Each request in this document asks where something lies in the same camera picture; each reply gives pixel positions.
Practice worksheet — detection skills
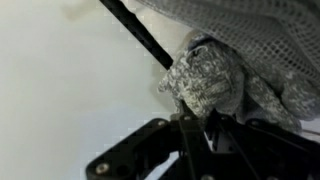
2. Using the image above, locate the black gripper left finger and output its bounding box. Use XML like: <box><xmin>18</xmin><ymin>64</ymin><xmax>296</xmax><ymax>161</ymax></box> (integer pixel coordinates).
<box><xmin>85</xmin><ymin>99</ymin><xmax>214</xmax><ymax>180</ymax></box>

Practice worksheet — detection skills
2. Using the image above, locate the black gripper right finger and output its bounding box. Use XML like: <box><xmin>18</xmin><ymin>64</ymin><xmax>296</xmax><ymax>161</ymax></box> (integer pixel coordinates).
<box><xmin>205</xmin><ymin>108</ymin><xmax>320</xmax><ymax>180</ymax></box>

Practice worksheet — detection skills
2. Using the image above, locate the grey marled knit sock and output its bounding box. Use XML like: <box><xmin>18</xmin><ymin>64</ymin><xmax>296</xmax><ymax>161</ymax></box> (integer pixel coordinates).
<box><xmin>157</xmin><ymin>31</ymin><xmax>320</xmax><ymax>134</ymax></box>

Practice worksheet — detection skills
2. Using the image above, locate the grey mesh bag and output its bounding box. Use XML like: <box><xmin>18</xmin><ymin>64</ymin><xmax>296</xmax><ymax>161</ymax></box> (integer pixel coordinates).
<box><xmin>136</xmin><ymin>0</ymin><xmax>320</xmax><ymax>88</ymax></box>

